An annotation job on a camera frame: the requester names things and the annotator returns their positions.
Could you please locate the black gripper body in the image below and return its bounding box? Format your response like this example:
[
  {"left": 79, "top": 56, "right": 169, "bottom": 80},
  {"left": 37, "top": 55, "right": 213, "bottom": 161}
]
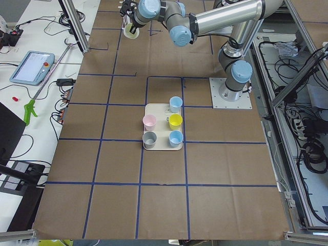
[{"left": 129, "top": 14, "right": 140, "bottom": 28}]

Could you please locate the cream white plastic cup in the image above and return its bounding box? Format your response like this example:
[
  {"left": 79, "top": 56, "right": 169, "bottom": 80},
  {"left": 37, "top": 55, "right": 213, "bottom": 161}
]
[{"left": 124, "top": 23, "right": 139, "bottom": 39}]

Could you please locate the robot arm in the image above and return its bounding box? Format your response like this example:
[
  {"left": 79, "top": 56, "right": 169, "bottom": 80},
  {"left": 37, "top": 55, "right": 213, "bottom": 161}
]
[{"left": 119, "top": 0, "right": 282, "bottom": 102}]

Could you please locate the light blue cup near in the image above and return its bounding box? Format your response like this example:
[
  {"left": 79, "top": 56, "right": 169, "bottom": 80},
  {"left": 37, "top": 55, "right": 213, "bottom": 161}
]
[{"left": 169, "top": 96, "right": 183, "bottom": 113}]

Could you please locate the light blue cup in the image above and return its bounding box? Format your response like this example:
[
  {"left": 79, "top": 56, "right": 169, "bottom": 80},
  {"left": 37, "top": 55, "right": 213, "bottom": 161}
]
[
  {"left": 169, "top": 96, "right": 183, "bottom": 113},
  {"left": 169, "top": 130, "right": 183, "bottom": 149}
]

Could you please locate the pink plastic cup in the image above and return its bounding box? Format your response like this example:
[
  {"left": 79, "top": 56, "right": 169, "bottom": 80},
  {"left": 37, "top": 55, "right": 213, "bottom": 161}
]
[{"left": 142, "top": 114, "right": 157, "bottom": 131}]

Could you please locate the yellow plastic cup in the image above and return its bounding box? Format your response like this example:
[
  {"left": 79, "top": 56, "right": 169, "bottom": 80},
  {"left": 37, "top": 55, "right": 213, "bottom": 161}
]
[{"left": 169, "top": 114, "right": 183, "bottom": 130}]

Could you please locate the grey plastic cup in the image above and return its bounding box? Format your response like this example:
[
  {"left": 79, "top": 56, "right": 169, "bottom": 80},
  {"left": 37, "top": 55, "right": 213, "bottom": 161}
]
[{"left": 142, "top": 131, "right": 157, "bottom": 149}]

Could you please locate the light blue cup far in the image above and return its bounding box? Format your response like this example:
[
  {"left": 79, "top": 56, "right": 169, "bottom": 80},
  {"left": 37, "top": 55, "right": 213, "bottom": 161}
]
[{"left": 169, "top": 130, "right": 183, "bottom": 149}]

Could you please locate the cream plastic tray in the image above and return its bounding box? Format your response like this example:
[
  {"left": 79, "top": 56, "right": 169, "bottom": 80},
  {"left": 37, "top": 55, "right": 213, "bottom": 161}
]
[{"left": 143, "top": 104, "right": 183, "bottom": 151}]

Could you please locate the blue teach pendant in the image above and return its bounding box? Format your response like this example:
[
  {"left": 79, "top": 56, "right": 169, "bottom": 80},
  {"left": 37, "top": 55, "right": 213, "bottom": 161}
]
[{"left": 9, "top": 51, "right": 55, "bottom": 86}]

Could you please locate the black computer monitor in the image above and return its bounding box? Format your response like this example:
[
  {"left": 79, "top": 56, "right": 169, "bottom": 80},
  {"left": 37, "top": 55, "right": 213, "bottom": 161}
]
[{"left": 0, "top": 103, "right": 26, "bottom": 166}]

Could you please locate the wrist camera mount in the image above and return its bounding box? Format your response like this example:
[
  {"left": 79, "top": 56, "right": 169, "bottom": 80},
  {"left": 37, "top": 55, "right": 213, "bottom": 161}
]
[{"left": 119, "top": 0, "right": 138, "bottom": 17}]

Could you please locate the aluminium frame post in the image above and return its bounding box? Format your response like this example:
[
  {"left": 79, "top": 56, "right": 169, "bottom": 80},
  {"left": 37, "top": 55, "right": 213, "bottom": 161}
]
[{"left": 58, "top": 0, "right": 90, "bottom": 53}]

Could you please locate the green handled reach grabber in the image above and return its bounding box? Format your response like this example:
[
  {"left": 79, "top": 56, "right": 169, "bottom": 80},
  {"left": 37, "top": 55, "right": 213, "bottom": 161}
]
[{"left": 24, "top": 39, "right": 75, "bottom": 126}]

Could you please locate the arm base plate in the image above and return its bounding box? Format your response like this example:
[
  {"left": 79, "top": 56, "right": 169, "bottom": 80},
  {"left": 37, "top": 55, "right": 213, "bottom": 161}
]
[{"left": 209, "top": 77, "right": 252, "bottom": 110}]

